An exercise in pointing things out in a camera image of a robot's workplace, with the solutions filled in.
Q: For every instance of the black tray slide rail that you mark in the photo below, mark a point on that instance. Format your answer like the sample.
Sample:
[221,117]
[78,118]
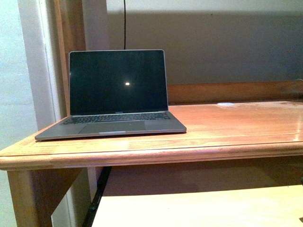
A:
[101,184]

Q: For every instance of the wooden door frame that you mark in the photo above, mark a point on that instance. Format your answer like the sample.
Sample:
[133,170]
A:
[70,29]

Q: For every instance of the wooden pull-out keyboard tray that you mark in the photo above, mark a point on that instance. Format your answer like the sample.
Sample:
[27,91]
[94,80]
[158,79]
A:
[262,207]

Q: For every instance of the grey open laptop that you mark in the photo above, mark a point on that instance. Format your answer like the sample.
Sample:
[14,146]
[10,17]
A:
[116,92]

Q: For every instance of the wooden desk leg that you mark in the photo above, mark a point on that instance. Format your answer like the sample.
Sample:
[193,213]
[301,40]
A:
[37,193]

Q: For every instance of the wooden desk back rail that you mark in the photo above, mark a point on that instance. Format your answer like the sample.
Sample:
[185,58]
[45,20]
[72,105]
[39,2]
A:
[182,94]

